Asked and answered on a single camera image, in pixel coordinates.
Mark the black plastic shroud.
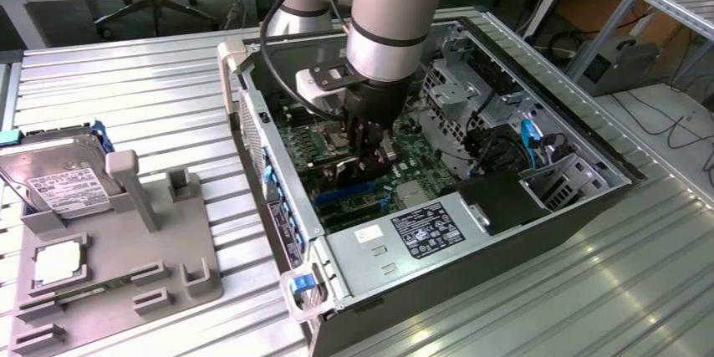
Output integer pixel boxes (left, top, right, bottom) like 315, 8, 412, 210
438, 172, 551, 237

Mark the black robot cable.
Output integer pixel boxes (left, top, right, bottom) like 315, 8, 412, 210
260, 0, 349, 120

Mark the open black PC case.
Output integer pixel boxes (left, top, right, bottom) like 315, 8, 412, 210
215, 16, 648, 357

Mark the office chair base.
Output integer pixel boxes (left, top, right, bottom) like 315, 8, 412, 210
92, 0, 221, 38

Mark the black expansion slot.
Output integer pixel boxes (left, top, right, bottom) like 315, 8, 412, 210
320, 201, 371, 218
324, 210, 386, 231

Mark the hard disk with blue carrier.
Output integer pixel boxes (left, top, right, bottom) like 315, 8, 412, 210
0, 120, 127, 221

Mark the metal disk bay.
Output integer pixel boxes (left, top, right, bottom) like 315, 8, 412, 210
518, 151, 635, 212

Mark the silver chipset heatsink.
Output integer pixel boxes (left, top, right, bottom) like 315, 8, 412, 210
392, 183, 434, 210

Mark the black wire bundle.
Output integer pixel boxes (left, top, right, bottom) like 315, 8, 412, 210
466, 126, 531, 176

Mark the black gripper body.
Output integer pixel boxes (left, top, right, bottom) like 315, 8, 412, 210
340, 74, 415, 130

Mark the grey power supply unit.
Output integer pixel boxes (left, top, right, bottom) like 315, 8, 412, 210
324, 196, 492, 298

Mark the CPU socket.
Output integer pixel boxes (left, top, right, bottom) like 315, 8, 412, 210
315, 122, 347, 153

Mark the grey parts rack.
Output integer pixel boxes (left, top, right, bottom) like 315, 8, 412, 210
9, 150, 225, 356

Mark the aluminium profile frame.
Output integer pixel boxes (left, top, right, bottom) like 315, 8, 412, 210
566, 0, 714, 94

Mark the green motherboard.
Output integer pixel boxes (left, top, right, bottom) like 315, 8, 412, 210
272, 99, 464, 236

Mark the metal drive cage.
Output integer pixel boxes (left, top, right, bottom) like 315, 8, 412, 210
418, 24, 540, 174

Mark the black graphics card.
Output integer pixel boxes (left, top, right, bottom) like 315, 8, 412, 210
320, 143, 402, 193

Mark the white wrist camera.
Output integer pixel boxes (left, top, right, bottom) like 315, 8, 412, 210
293, 63, 370, 118

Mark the grey equipment box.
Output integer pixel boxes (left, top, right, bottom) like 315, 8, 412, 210
567, 38, 663, 97

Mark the silver CPU chip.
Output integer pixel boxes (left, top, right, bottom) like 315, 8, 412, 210
31, 243, 85, 283

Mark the blue wire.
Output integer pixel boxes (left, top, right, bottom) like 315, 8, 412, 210
518, 118, 547, 172

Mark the green RAM stick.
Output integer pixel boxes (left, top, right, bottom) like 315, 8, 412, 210
55, 277, 132, 303

